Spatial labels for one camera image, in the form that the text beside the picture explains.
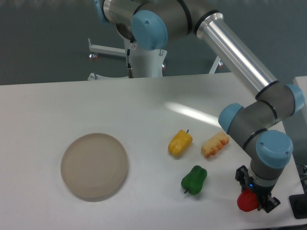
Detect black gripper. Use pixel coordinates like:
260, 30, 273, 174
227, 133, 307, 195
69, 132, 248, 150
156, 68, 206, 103
235, 165, 281, 213

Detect yellow toy pepper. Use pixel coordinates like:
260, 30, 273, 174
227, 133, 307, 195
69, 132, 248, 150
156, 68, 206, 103
168, 129, 193, 158

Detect black device at edge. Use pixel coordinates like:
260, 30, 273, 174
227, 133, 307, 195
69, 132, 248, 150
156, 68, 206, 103
289, 194, 307, 219

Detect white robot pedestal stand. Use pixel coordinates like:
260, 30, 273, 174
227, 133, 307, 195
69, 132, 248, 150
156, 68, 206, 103
86, 38, 225, 81

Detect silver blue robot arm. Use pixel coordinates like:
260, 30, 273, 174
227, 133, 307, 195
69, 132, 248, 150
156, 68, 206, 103
94, 0, 305, 212

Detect beige round plate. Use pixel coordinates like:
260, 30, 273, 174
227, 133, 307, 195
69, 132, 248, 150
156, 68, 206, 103
60, 133, 129, 202

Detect red toy pepper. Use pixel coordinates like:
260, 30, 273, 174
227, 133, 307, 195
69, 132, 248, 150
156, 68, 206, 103
237, 189, 259, 212

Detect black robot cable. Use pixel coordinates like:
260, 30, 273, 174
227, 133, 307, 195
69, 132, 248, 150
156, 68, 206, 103
126, 39, 135, 79

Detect green toy pepper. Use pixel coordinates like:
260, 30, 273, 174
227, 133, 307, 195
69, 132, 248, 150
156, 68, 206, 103
181, 165, 208, 196

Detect white side table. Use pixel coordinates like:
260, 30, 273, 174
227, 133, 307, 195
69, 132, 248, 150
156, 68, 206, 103
293, 76, 307, 102

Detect orange toy bread piece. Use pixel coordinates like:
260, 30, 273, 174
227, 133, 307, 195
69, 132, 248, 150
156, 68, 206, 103
201, 132, 229, 158

